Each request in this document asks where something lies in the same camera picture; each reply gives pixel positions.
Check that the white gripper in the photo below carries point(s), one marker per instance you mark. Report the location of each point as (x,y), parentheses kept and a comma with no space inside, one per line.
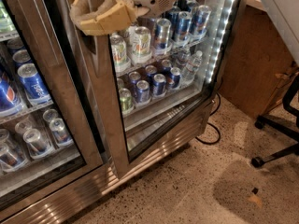
(102,17)

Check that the glass fridge door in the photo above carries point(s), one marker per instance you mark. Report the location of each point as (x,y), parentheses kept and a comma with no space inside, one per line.
(32,31)
(99,77)

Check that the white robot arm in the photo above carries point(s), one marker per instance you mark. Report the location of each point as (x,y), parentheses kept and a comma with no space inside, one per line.
(283,13)

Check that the steel fridge base grille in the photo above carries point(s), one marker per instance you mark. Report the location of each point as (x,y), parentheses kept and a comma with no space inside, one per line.
(58,195)

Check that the front 7up can left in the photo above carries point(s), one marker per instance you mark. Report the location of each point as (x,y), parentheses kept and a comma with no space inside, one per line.
(119,53)

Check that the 7up can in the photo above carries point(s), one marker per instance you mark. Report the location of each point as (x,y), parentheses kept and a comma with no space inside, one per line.
(140,51)
(119,53)

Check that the front 7up can right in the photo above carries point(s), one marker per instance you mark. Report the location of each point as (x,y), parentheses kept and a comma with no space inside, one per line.
(140,51)

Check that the front Red Bull can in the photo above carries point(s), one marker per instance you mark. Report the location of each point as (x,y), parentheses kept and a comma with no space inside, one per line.
(161,35)

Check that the red bull can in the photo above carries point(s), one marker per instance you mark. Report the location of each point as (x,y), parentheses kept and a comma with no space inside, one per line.
(182,27)
(161,35)
(200,20)

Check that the green soda can front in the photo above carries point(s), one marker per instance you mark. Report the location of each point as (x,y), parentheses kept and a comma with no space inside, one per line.
(126,101)

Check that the Red Bull can middle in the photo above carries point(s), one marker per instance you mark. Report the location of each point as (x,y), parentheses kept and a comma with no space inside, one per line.
(182,27)

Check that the blue soda can front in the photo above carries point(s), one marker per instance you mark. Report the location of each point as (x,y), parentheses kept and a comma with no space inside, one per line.
(142,89)

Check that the blue soda can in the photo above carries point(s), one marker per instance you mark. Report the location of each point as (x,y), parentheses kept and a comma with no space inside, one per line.
(158,85)
(173,78)
(142,89)

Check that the blue soda can middle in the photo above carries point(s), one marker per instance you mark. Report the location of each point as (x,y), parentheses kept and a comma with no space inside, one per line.
(158,85)

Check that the blue soda can right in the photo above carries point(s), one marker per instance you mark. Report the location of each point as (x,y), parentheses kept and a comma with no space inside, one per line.
(173,78)

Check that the front blue Pepsi can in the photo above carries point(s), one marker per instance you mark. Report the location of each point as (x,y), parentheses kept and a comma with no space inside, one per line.
(35,89)

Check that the Red Bull can right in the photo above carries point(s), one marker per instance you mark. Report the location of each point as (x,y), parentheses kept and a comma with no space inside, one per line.
(200,20)

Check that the clear water bottle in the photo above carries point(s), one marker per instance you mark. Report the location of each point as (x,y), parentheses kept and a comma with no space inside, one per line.
(191,67)

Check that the silver blue can lower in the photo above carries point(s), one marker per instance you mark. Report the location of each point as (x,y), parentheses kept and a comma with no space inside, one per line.
(61,134)

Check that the large Pepsi can left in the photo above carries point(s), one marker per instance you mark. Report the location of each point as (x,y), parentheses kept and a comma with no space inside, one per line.
(10,100)

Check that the silver can lower left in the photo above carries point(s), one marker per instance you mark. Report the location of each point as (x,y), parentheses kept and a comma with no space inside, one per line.
(37,143)

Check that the black office chair base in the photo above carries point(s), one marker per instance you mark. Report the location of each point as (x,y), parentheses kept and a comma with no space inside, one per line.
(258,162)

